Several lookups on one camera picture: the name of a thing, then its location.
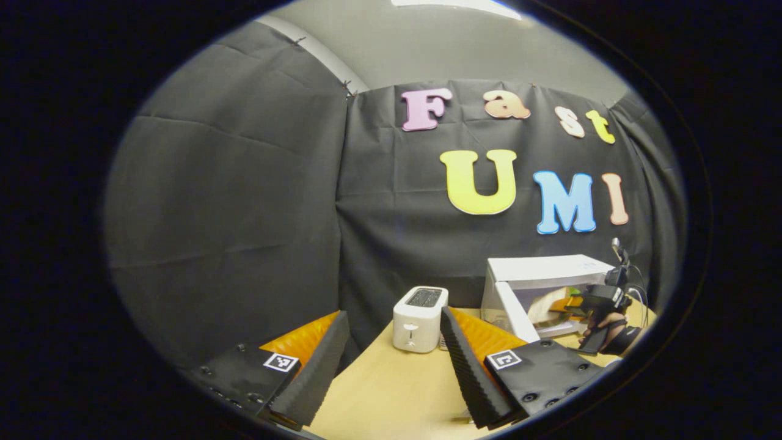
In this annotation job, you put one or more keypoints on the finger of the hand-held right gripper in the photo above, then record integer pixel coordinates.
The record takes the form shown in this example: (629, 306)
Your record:
(574, 300)

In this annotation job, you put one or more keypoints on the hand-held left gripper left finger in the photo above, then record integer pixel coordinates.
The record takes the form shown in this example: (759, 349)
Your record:
(314, 379)

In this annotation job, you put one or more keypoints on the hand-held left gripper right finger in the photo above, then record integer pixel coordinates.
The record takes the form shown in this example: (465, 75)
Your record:
(470, 379)

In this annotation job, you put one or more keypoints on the white microwave oven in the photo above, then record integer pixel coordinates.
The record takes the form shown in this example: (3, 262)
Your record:
(544, 269)

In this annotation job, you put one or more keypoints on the white toaster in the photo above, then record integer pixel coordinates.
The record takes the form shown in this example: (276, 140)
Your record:
(415, 324)

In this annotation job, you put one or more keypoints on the black backdrop cloth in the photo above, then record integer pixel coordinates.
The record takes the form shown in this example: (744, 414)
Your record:
(244, 214)

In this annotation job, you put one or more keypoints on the large ceiling light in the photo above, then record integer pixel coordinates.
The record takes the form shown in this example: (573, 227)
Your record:
(458, 6)

